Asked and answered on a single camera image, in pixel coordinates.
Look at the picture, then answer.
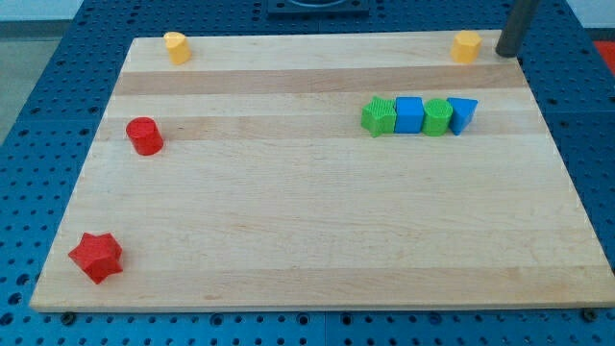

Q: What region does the blue triangle block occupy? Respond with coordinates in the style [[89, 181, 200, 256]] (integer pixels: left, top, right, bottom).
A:
[[447, 97, 479, 136]]

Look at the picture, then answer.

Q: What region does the green star block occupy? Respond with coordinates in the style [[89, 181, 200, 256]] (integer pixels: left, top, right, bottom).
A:
[[360, 96, 397, 137]]

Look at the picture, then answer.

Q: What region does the red cylinder block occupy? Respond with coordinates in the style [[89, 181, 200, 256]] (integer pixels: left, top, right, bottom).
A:
[[126, 116, 163, 156]]

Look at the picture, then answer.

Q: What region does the yellow hexagon block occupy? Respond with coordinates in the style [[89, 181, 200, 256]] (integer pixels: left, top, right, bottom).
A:
[[451, 30, 482, 63]]

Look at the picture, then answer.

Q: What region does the red star block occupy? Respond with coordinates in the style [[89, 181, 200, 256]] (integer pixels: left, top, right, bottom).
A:
[[68, 233, 123, 284]]

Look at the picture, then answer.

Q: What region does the green cylinder block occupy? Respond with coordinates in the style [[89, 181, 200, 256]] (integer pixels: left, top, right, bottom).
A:
[[422, 98, 453, 136]]

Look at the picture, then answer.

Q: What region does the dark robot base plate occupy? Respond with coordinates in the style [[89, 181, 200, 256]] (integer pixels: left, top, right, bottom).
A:
[[265, 0, 372, 17]]

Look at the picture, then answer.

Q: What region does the blue cube block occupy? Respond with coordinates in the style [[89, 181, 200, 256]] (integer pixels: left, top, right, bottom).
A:
[[394, 96, 424, 134]]

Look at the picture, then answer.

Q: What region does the wooden board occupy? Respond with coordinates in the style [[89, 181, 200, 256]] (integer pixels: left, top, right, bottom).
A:
[[30, 30, 614, 312]]

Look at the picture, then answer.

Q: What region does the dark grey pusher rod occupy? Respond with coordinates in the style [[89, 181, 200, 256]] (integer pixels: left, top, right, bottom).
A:
[[495, 0, 540, 58]]

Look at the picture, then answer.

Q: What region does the yellow heart block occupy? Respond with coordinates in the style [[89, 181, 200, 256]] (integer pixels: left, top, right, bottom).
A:
[[163, 32, 192, 65]]

